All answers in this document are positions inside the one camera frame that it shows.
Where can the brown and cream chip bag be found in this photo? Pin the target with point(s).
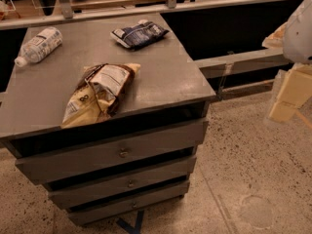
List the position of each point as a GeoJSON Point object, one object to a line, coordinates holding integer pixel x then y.
{"type": "Point", "coordinates": [98, 94]}

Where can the bottom grey drawer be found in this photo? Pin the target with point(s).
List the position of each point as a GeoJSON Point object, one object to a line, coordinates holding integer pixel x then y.
{"type": "Point", "coordinates": [139, 201]}

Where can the blue chip bag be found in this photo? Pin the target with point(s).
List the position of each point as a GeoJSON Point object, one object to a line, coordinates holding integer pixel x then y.
{"type": "Point", "coordinates": [142, 34]}

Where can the middle grey drawer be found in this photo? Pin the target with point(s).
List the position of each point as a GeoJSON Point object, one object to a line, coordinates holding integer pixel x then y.
{"type": "Point", "coordinates": [102, 188]}

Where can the grey drawer cabinet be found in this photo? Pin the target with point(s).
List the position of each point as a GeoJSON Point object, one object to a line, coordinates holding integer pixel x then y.
{"type": "Point", "coordinates": [168, 89]}

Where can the clear plastic water bottle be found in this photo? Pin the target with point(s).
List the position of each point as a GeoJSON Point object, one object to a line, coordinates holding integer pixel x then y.
{"type": "Point", "coordinates": [39, 47]}

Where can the grey drawer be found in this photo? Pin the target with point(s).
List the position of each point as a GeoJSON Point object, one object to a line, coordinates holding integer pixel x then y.
{"type": "Point", "coordinates": [139, 201]}
{"type": "Point", "coordinates": [59, 165]}
{"type": "Point", "coordinates": [102, 188]}

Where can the top grey drawer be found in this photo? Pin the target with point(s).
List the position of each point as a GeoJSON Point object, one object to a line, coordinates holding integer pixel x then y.
{"type": "Point", "coordinates": [59, 165]}

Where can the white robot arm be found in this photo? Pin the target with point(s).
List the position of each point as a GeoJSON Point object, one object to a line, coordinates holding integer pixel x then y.
{"type": "Point", "coordinates": [295, 38]}

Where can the grey metal railing frame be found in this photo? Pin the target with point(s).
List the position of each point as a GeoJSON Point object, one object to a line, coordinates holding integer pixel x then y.
{"type": "Point", "coordinates": [211, 67]}

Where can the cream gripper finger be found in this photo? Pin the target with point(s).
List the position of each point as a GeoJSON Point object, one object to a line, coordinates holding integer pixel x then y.
{"type": "Point", "coordinates": [275, 39]}
{"type": "Point", "coordinates": [296, 89]}

